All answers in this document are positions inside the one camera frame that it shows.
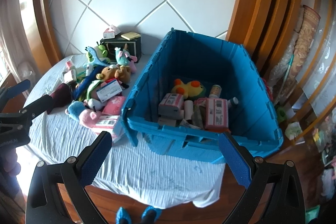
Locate person's left hand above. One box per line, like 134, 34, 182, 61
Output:
1, 148, 21, 177

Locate dark blue fuzzy item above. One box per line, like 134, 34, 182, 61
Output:
72, 65, 104, 100

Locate brown bear plush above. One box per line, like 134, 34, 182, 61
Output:
96, 65, 131, 84

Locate rolled patterned rug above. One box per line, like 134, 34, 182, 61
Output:
288, 5, 321, 85

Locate pink white tissue bundle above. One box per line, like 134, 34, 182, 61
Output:
92, 115, 124, 143

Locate yellow sticky note pad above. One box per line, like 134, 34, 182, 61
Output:
121, 32, 141, 41

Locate teal pink plush toy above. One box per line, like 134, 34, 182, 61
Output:
114, 43, 138, 73

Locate black box on bed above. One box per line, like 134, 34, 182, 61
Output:
100, 35, 142, 61

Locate pink white sanitary pad pack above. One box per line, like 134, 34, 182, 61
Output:
63, 69, 77, 84

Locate dark red knit hat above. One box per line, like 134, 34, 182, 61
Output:
47, 83, 72, 114

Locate green cloth plush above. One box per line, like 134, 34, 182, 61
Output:
85, 80, 106, 100

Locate small pink tissue packet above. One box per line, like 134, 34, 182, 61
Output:
65, 60, 76, 71

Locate pink tissue pack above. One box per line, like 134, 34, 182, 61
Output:
102, 96, 126, 115

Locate light blue plastic hanger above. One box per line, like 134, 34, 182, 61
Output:
85, 47, 109, 67

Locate white blue mask box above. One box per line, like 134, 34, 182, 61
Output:
96, 79, 122, 102

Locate blue pink pig plush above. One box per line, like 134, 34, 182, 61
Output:
65, 101, 102, 128

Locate blue plastic storage bin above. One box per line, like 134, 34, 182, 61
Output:
122, 29, 284, 164

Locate yellow duck plush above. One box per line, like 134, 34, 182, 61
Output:
171, 79, 206, 100

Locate pink white box in bin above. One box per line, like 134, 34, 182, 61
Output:
205, 98, 228, 130

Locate grey pink box in bin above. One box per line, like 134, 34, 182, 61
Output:
158, 93, 184, 119

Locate small tissue box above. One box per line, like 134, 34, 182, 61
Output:
103, 25, 121, 39

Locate green frog plush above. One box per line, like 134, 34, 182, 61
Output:
94, 42, 110, 64

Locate can in bin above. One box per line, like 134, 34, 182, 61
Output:
209, 85, 222, 98

